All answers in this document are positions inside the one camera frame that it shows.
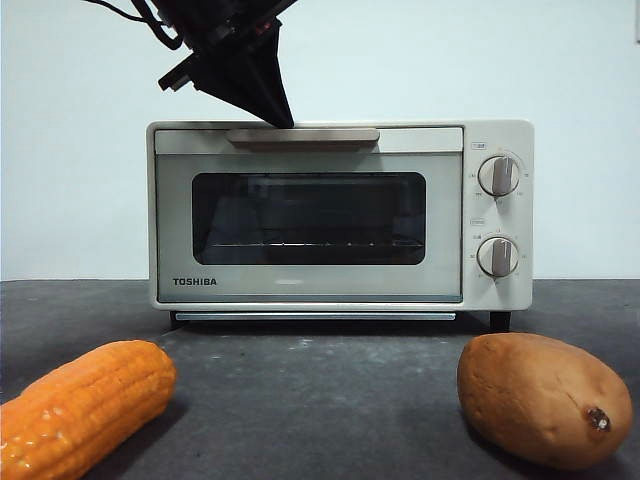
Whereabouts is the cream oven control knob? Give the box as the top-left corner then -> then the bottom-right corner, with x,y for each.
476,236 -> 520,278
478,155 -> 521,197

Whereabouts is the glass oven door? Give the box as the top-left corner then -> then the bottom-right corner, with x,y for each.
153,127 -> 465,305

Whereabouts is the wire oven rack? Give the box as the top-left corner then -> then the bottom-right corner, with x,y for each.
209,240 -> 424,250

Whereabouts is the metal oven crumb tray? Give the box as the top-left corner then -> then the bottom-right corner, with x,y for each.
174,312 -> 457,322

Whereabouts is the brown sweet potato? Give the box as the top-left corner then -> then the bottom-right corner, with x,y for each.
457,333 -> 634,471

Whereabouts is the cream Toshiba toaster oven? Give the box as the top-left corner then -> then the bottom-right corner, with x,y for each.
145,118 -> 536,332

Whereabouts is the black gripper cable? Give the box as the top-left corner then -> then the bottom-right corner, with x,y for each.
82,0 -> 184,51

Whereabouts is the beige oven door handle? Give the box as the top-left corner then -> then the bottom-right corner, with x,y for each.
223,127 -> 380,151

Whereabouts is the orange corn cob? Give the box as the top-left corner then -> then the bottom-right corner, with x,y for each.
0,339 -> 177,480

